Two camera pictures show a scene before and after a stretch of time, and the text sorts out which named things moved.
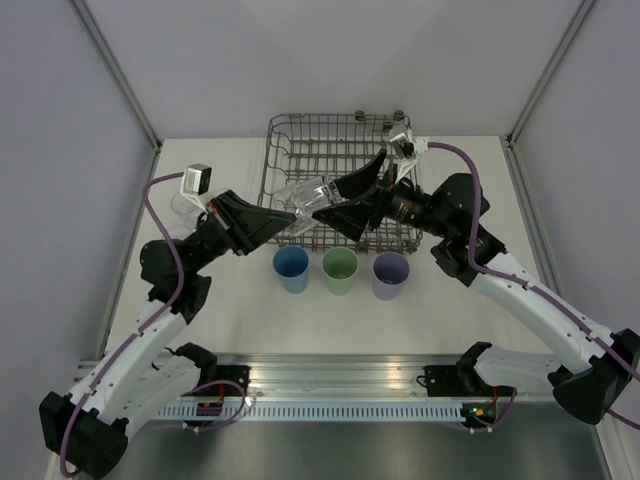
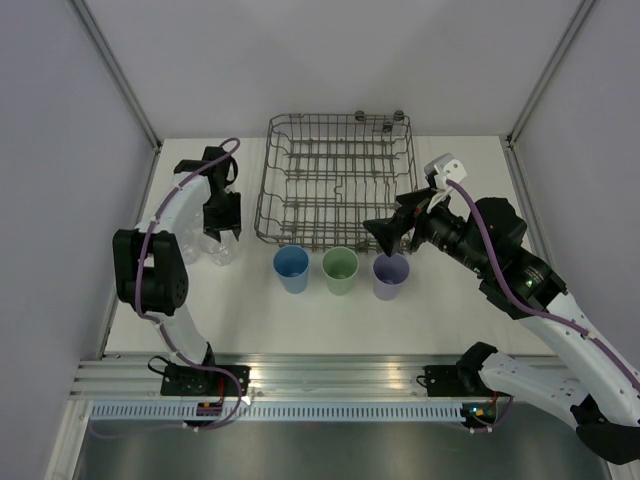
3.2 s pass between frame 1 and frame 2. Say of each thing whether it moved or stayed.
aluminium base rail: stayed
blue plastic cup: stayed
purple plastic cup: stayed
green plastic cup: stayed
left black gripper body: moved
